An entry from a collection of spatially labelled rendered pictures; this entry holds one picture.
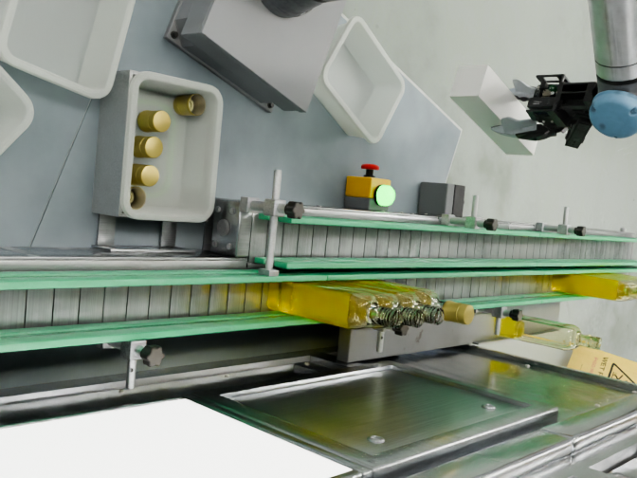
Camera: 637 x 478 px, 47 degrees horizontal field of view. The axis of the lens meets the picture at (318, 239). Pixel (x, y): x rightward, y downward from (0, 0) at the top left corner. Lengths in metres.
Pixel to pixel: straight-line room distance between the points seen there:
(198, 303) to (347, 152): 0.57
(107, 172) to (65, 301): 0.23
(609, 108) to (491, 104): 0.32
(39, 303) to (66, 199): 0.21
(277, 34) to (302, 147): 0.28
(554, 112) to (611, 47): 0.27
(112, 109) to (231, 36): 0.23
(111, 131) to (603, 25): 0.72
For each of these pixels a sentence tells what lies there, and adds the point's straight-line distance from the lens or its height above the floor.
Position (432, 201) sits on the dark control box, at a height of 0.80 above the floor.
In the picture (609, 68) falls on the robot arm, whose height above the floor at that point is 1.39.
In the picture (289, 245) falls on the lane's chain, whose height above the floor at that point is 0.88.
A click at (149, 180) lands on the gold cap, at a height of 0.81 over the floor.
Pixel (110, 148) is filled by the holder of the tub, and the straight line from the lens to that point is 1.17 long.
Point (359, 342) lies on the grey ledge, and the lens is 1.49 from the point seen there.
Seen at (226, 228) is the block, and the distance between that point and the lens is 1.23.
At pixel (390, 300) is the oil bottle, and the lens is 1.20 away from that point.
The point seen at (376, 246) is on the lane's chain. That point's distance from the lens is 1.49.
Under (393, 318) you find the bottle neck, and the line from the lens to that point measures 1.12.
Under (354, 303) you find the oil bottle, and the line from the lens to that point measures 1.15.
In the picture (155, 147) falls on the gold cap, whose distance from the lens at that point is 1.19.
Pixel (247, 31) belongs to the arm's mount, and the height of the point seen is 0.85.
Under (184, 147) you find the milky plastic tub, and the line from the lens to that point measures 1.28.
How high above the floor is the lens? 1.80
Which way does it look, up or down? 43 degrees down
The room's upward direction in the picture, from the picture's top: 99 degrees clockwise
